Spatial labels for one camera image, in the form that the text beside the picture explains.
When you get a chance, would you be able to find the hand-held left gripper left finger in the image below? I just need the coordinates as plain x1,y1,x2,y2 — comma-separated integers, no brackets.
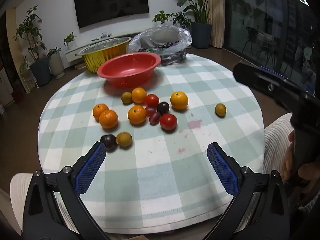
22,141,110,240

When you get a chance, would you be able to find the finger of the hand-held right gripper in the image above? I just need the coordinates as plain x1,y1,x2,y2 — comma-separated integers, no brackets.
232,62,304,110

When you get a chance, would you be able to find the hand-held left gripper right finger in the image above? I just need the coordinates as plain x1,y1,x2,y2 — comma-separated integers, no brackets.
200,142,292,240

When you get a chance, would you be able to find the orange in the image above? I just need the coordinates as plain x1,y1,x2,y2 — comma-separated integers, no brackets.
92,104,109,120
170,91,189,110
131,87,147,104
99,110,118,129
127,105,147,125

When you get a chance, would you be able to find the red tomato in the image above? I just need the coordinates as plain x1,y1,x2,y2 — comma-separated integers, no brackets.
160,113,178,130
145,94,160,107

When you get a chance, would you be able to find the red plastic colander bowl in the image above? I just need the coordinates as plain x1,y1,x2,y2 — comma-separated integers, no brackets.
97,53,162,88

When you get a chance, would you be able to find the person's right hand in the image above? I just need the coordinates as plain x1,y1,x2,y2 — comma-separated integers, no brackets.
281,131,320,193

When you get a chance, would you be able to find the person's right leg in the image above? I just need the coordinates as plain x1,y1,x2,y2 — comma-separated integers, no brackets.
264,112,300,180

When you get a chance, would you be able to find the person's leg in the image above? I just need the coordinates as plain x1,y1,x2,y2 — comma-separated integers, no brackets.
264,112,300,180
10,172,34,233

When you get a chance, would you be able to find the dark purple plum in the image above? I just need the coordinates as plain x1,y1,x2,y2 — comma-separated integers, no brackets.
157,102,170,115
100,134,118,152

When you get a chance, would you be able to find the glass sliding door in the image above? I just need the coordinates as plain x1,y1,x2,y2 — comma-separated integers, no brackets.
224,0,320,93

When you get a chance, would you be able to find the broad-leaf plant dark pot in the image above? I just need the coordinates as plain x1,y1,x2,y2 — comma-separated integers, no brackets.
163,0,225,49

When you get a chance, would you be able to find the person's left leg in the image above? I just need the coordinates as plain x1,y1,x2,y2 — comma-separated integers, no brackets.
10,172,34,233

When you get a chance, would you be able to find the beige curtain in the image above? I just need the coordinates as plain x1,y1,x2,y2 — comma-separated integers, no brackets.
205,0,225,48

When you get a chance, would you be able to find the clear plastic bag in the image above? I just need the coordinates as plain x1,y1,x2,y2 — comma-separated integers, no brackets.
128,25,192,67

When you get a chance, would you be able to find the pile of dark cherries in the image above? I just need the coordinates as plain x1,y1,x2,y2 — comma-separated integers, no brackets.
139,41,187,65

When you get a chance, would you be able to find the dark-leaf plant white pot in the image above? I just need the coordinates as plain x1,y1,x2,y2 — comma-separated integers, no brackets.
170,12,192,29

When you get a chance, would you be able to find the small plant ribbed white pot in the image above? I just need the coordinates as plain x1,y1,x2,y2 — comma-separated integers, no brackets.
47,47,66,78

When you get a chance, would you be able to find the tall leafy plant grey pot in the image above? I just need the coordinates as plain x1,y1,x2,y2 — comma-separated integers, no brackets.
12,5,53,87

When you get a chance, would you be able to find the gold foil bowl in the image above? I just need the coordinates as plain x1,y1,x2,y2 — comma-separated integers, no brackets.
79,37,132,74

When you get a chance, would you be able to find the small bushy plant white pot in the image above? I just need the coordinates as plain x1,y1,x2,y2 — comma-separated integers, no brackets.
152,10,170,25

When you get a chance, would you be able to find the white wire rack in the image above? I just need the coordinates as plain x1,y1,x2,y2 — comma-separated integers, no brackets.
19,62,39,94

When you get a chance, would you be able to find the wall-mounted black television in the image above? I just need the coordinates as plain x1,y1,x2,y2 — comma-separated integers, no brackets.
73,0,150,29

